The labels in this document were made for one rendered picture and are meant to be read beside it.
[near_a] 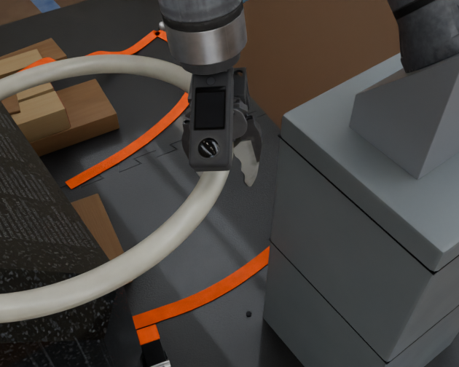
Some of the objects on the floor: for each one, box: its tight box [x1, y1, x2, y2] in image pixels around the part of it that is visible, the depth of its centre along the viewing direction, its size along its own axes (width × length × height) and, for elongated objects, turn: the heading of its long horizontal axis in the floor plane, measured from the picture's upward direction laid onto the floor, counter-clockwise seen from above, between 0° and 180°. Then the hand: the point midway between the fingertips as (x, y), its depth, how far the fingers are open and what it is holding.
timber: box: [71, 194, 133, 285], centre depth 184 cm, size 30×12×12 cm, turn 26°
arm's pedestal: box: [246, 52, 459, 367], centre depth 139 cm, size 50×50×85 cm
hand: (229, 183), depth 78 cm, fingers closed on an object, 4 cm apart
